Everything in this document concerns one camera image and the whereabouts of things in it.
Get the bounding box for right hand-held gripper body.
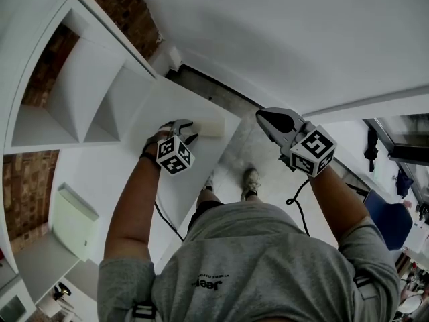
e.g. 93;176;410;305
278;119;338;179

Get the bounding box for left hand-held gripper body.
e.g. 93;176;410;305
156;119;196;177

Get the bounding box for white glasses case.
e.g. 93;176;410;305
196;120;226;138

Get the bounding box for person's right forearm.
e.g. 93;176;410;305
307;164;371;248

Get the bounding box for person's left forearm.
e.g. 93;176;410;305
103;152;162;265

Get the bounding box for person's left hand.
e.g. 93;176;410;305
141;121;174;158

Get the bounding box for light left sneaker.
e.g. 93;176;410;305
202;170;216;191

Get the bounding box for light sneaker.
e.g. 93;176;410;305
241;167;262;194
202;170;216;191

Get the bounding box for light right sneaker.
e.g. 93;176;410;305
241;167;262;194

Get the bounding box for person's left leg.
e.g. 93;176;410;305
196;186;222;205

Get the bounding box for black hanging garment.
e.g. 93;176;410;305
364;127;380;173

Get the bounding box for black shorts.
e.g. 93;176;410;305
186;199;225;233

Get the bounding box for dark blue bag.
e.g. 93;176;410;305
394;170;415;199

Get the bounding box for blue chair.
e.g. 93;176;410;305
348;183;414;252

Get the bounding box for white shelf unit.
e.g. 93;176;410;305
0;0;159;154

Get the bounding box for grey t-shirt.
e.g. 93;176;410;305
97;201;402;322

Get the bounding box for black desk lamp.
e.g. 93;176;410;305
52;282;72;302

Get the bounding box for black wrist strap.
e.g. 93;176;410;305
139;150;162;170

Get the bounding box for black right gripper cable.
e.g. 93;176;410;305
285;177;311;238

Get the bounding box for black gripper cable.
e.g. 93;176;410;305
154;201;185;243
285;177;311;238

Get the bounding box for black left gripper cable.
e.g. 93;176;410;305
154;201;185;243

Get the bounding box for dark window frame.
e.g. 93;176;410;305
363;113;429;168

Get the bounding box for white wall radiator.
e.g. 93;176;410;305
51;182;101;262

